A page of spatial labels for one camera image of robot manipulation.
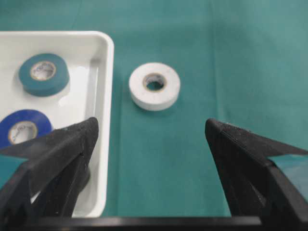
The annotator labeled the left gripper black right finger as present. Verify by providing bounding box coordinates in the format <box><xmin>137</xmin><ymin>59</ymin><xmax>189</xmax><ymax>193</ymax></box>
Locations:
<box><xmin>205</xmin><ymin>118</ymin><xmax>308</xmax><ymax>224</ymax></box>

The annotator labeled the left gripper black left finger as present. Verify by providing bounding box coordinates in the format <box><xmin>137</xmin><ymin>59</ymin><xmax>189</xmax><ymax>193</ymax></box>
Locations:
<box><xmin>0</xmin><ymin>117</ymin><xmax>99</xmax><ymax>224</ymax></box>

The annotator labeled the blue tape roll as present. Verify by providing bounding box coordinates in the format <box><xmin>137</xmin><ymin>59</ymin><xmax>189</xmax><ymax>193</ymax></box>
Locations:
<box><xmin>0</xmin><ymin>109</ymin><xmax>53</xmax><ymax>148</ymax></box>

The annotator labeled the green tape roll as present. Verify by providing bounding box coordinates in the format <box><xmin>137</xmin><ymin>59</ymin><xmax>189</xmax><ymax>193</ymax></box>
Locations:
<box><xmin>18</xmin><ymin>53</ymin><xmax>70</xmax><ymax>97</ymax></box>

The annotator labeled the white plastic case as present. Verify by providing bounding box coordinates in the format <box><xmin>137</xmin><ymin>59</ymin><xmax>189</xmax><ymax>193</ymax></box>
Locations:
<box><xmin>0</xmin><ymin>31</ymin><xmax>114</xmax><ymax>218</ymax></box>

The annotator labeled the white tape roll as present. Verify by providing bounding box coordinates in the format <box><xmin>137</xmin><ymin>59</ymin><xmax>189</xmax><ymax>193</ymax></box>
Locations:
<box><xmin>128</xmin><ymin>62</ymin><xmax>181</xmax><ymax>111</ymax></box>

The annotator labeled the green table cloth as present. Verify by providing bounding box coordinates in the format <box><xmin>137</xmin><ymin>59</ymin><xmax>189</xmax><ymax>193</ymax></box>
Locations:
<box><xmin>0</xmin><ymin>0</ymin><xmax>308</xmax><ymax>217</ymax></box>

